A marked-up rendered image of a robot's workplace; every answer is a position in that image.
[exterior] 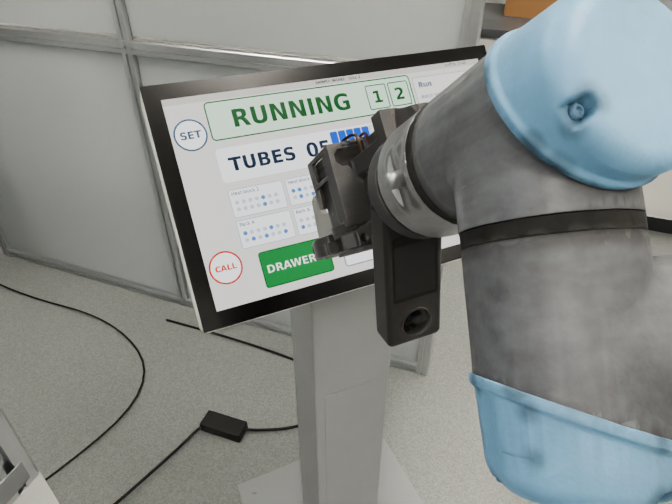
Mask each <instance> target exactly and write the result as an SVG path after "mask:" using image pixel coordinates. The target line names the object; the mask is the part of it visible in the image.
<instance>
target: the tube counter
mask: <svg viewBox="0 0 672 504"><path fill-rule="evenodd" d="M362 132H366V133H367V134H368V136H369V135H370V134H371V133H373V132H374V128H373V125H372V123H369V124H363V125H357V126H351V127H345V128H339V129H333V130H328V131H322V132H316V133H310V134H304V135H301V139H302V142H303V146H304V150H305V153H306V157H307V161H308V164H309V163H310V162H311V161H312V159H313V158H314V157H315V156H316V155H317V154H318V153H319V152H320V151H321V150H322V149H323V148H324V146H325V145H328V144H334V143H339V142H341V141H342V139H343V138H345V137H346V136H348V135H349V134H353V133H356V134H357V135H358V136H359V135H360V134H361V133H362Z"/></svg>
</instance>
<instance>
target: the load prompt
mask: <svg viewBox="0 0 672 504"><path fill-rule="evenodd" d="M202 104H203V108H204V112H205V116H206V119H207V123H208V127H209V130H210V134H211V138H212V142H216V141H222V140H228V139H234V138H240V137H246V136H253V135H259V134H265V133H271V132H277V131H283V130H289V129H295V128H301V127H307V126H313V125H319V124H325V123H331V122H337V121H344V120H350V119H356V118H362V117H368V116H373V115H374V114H375V113H376V112H377V111H378V110H381V109H387V108H403V107H407V106H410V105H414V104H416V101H415V97H414V94H413V90H412V87H411V83H410V80H409V76H408V74H407V75H399V76H392V77H385V78H377V79H370V80H363V81H356V82H348V83H341V84H334V85H326V86H319V87H312V88H305V89H297V90H290V91H283V92H275V93H268V94H261V95H254V96H246V97H239V98H232V99H224V100H217V101H210V102H203V103H202Z"/></svg>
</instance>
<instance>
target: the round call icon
mask: <svg viewBox="0 0 672 504"><path fill-rule="evenodd" d="M204 259H205V263H206V266H207V270H208V274H209V278H210V281H211V285H212V289H213V290H214V289H217V288H221V287H225V286H229V285H233V284H236V283H240V282H244V281H248V279H247V275H246V271H245V267H244V264H243V260H242V256H241V252H240V249H239V246H238V247H233V248H229V249H225V250H221V251H217V252H212V253H208V254H204Z"/></svg>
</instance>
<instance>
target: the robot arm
mask: <svg viewBox="0 0 672 504"><path fill-rule="evenodd" d="M371 121H372V125H373V128H374V132H373V133H371V134H370V135H369V136H368V134H367V133H366V132H362V133H361V134H360V135H359V136H358V135H357V134H356V133H353V134H349V135H348V136H346V137H345V138H343V139H342V141H341V142H339V143H334V144H328V145H325V146H324V148H323V149H322V150H321V151H320V152H319V153H318V154H317V155H316V156H315V157H314V158H313V159H312V161H311V162H310V163H309V164H308V165H307V166H308V170H309V173H310V177H311V181H312V184H313V188H314V192H315V194H316V195H315V196H314V197H313V199H312V206H313V212H314V216H315V221H316V226H317V231H318V236H319V239H317V240H315V241H314V242H313V243H312V249H313V252H314V256H315V259H316V260H324V259H329V258H334V257H338V256H339V258H341V257H345V256H349V255H353V254H357V253H360V252H364V251H368V250H372V249H373V266H374V284H375V302H376V320H377V331H378V333H379V334H380V336H381V337H382V338H383V340H384V341H385V342H386V343H387V345H388V346H390V347H394V346H397V345H400V344H403V343H406V342H409V341H412V340H415V339H418V338H421V337H424V336H427V335H430V334H433V333H436V332H437V331H438V330H439V328H440V291H441V241H442V237H447V236H452V235H456V234H458V235H459V237H460V246H461V260H462V270H463V280H464V290H465V300H466V310H467V320H468V330H469V341H470V351H471V362H472V372H469V381H470V383H471V384H472V385H473V386H474V388H475V394H476V401H477V408H478V415H479V422H480V429H481V436H482V442H483V449H484V456H485V460H486V463H487V466H488V468H489V470H490V472H491V474H492V475H493V476H494V477H496V480H497V481H498V482H499V483H502V484H503V485H504V486H505V487H506V488H507V489H508V490H510V491H511V492H513V493H514V494H516V495H518V496H520V497H522V498H524V499H526V500H529V501H532V502H534V503H537V504H658V503H666V502H669V501H671V500H672V254H671V255H657V256H653V255H652V248H651V241H650V234H649V231H648V223H647V214H646V208H645V200H644V194H643V188H642V186H644V185H646V184H648V183H650V182H652V181H653V180H655V179H656V178H657V177H658V176H659V175H660V174H663V173H665V172H668V171H670V170H672V11H670V10H669V9H668V8H667V7H666V6H665V5H664V4H662V3H661V2H660V1H658V0H558V1H556V2H555V3H553V4H552V5H551V6H549V7H548V8H547V9H545V10H544V11H543V12H541V13H540V14H539V15H537V16H536V17H534V18H533V19H532V20H530V21H529V22H528V23H526V24H525V25H524V26H522V27H521V28H519V29H515V30H512V31H510V32H508V33H506V34H504V35H503V36H501V37H500V38H499V39H498V40H497V41H496V42H494V44H493V45H492V46H491V47H490V48H489V50H488V52H487V54H486V55H485V56H484V57H483V58H482V59H480V60H479V61H478V62H477V63H476V64H474V65H473V66H472V67H471V68H470V69H468V70H467V71H466V72H465V73H463V74H462V75H461V76H460V77H459V78H457V79H456V80H455V81H454V82H453V83H451V84H450V85H449V86H448V87H446V88H445V89H444V90H443V91H442V92H440V93H439V94H438V95H437V96H436V97H434V98H433V99H432V100H431V101H430V102H425V103H418V104H414V105H410V106H407V107H403V108H387V109H381V110H378V111H377V112H376V113H375V114H374V115H373V116H372V117H371ZM363 135H365V136H364V137H362V136H363ZM352 136H355V138H353V139H349V138H350V137H352ZM347 139H349V140H347ZM347 146H348V147H347ZM326 209H327V210H328V212H327V211H326Z"/></svg>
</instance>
